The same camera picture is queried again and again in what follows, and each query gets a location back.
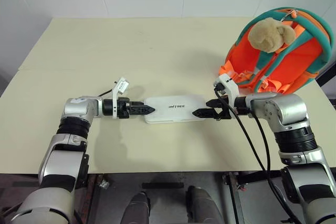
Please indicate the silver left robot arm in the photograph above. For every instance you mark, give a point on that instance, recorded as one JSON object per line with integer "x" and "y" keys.
{"x": 76, "y": 108}

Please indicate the orange and teal backpack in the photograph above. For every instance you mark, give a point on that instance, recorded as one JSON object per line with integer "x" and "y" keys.
{"x": 296, "y": 58}

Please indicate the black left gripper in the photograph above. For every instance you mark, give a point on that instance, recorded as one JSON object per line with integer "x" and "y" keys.
{"x": 124, "y": 109}

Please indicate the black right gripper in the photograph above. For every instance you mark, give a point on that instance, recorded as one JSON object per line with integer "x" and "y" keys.
{"x": 224, "y": 112}

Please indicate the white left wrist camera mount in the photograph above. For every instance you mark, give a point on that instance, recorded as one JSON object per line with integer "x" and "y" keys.
{"x": 121, "y": 85}

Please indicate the black table frame bar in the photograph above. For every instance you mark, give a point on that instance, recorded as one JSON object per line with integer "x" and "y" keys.
{"x": 252, "y": 176}

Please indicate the flat black strip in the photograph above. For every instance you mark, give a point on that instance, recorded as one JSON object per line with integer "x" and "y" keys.
{"x": 162, "y": 185}

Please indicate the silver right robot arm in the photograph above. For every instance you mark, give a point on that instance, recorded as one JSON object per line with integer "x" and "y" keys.
{"x": 288, "y": 108}

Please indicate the beige plush bear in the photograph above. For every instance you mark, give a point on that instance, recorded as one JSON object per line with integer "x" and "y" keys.
{"x": 265, "y": 35}

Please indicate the small white clip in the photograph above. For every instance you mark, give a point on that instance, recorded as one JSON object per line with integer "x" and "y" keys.
{"x": 104, "y": 183}

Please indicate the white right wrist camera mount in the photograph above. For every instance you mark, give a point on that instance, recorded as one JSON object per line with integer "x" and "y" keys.
{"x": 231, "y": 87}

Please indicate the dark rounded shape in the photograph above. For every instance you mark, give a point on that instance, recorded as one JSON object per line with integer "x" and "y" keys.
{"x": 203, "y": 205}
{"x": 136, "y": 208}

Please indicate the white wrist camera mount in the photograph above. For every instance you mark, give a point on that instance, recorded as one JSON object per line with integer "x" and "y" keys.
{"x": 231, "y": 87}
{"x": 121, "y": 85}

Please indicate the flat white box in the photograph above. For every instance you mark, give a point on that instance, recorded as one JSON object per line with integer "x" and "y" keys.
{"x": 173, "y": 115}

